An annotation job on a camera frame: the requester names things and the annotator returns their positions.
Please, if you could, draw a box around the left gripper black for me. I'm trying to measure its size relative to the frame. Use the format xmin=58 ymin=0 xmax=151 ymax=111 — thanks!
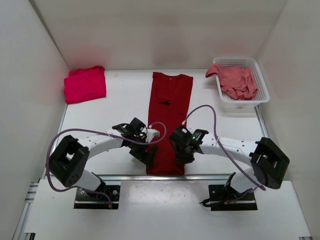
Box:
xmin=128 ymin=135 xmax=158 ymax=168

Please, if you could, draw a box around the dark red t shirt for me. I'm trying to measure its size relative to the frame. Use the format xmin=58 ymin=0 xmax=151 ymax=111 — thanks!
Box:
xmin=146 ymin=72 xmax=193 ymax=176

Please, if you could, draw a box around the magenta t shirt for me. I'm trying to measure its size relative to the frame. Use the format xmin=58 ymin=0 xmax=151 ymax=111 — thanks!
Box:
xmin=64 ymin=66 xmax=107 ymax=105

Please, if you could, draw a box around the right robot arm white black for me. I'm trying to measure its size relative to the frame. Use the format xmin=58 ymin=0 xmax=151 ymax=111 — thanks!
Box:
xmin=169 ymin=126 xmax=290 ymax=200

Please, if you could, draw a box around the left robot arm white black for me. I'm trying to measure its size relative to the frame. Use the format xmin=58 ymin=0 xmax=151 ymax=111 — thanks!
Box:
xmin=46 ymin=118 xmax=162 ymax=200

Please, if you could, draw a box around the white plastic laundry basket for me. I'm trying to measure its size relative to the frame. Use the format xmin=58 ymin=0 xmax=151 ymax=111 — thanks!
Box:
xmin=212 ymin=56 xmax=270 ymax=112

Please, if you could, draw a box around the salmon pink t shirt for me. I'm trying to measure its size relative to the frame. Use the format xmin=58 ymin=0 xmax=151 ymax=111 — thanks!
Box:
xmin=205 ymin=63 xmax=259 ymax=101

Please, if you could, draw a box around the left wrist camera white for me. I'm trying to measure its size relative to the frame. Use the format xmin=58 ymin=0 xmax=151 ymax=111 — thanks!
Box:
xmin=146 ymin=128 xmax=160 ymax=142

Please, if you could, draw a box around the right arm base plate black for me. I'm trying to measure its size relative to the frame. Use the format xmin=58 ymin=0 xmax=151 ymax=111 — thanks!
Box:
xmin=200 ymin=184 xmax=258 ymax=212

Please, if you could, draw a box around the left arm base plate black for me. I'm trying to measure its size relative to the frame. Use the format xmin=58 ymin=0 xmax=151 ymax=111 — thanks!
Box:
xmin=73 ymin=183 xmax=121 ymax=210

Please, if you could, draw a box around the aluminium frame rail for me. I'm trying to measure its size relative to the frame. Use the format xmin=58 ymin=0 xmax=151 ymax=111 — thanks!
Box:
xmin=12 ymin=104 xmax=312 ymax=240

